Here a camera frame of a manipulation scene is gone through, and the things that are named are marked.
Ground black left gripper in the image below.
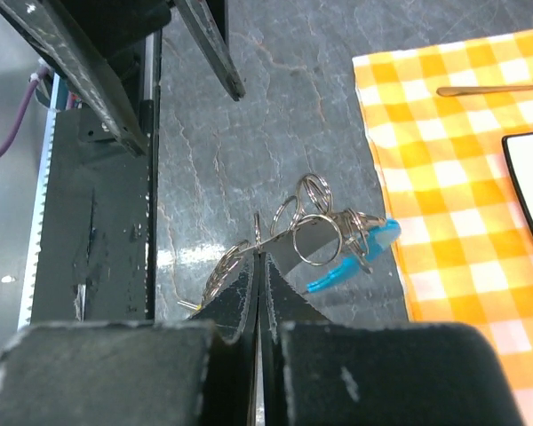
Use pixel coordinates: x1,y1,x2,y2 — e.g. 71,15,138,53
0,0,245,156

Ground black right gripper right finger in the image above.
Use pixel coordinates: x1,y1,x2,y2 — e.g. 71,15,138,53
259,255,523,425

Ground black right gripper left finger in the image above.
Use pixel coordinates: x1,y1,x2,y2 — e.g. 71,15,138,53
0,255,260,425

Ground keyring chain with keys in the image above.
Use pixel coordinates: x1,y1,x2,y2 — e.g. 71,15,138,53
177,172,390,312

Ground blue key tag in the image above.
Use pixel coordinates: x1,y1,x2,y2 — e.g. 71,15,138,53
305,218,402,294

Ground orange white checkered cloth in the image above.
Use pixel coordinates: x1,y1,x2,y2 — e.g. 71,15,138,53
353,29,533,425

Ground gold fork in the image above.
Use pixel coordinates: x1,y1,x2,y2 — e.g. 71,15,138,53
436,84,533,97

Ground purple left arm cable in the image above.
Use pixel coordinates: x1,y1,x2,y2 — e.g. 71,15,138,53
0,4,41,165

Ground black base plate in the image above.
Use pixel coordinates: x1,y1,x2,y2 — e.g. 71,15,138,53
30,110,152,323

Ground grey slotted cable duct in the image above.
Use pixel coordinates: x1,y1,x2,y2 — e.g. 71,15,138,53
17,75,68,329

